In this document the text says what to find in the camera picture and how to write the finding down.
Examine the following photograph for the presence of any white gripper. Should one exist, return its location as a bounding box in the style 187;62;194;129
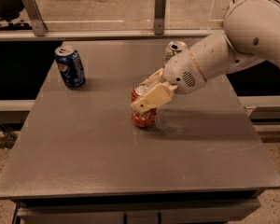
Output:
131;49;206;113

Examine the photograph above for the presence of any red coke can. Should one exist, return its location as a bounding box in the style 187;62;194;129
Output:
132;84;157;128

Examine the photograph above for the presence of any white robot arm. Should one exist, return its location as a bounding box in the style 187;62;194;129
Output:
131;0;280;113

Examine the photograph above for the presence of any white green soda can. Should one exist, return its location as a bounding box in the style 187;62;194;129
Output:
164;40;188;63

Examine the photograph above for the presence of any blue pepsi can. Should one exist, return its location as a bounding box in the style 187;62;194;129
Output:
55;45;86;88

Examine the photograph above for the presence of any middle metal rail bracket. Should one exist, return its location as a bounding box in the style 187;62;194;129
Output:
153;0;166;35

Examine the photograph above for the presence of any metal rail bracket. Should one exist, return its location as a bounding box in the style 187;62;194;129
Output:
21;0;47;36
153;0;166;35

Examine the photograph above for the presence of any left metal rail bracket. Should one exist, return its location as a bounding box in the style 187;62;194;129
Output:
21;0;47;36

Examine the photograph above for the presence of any horizontal metal rail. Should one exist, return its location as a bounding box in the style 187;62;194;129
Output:
0;29;217;42

